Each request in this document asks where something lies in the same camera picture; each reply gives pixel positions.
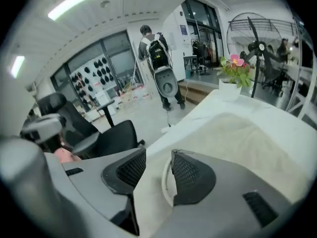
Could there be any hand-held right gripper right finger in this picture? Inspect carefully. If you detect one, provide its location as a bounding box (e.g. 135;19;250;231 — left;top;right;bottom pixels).
153;149;292;238

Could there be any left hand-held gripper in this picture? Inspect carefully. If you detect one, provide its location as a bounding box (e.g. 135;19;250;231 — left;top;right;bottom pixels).
19;113;67;145

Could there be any wooden step platform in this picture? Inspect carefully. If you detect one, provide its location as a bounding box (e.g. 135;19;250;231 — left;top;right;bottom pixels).
178;79;218;106

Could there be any pink flower potted plant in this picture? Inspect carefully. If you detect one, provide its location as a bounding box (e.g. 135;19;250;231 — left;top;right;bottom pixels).
216;53;253;101

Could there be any wall display of black bags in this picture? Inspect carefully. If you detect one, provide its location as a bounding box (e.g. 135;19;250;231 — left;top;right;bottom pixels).
69;56;115;104

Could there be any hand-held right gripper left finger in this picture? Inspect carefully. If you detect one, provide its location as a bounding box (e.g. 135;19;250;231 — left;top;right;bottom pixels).
62;147;147;236

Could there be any pink cloth bag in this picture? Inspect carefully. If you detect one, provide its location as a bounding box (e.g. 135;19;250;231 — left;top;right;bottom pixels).
53;146;82;164

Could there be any beige towel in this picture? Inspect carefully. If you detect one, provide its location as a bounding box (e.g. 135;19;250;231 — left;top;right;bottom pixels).
133;112;313;235

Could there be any black standing fan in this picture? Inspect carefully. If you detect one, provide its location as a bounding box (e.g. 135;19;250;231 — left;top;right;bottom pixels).
226;12;288;99

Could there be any white metal shelving unit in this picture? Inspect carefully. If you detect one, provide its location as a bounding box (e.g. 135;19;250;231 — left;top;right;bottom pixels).
287;16;317;131

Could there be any black office chair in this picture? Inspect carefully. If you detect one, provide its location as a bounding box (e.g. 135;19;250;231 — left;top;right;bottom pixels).
36;92;146;158

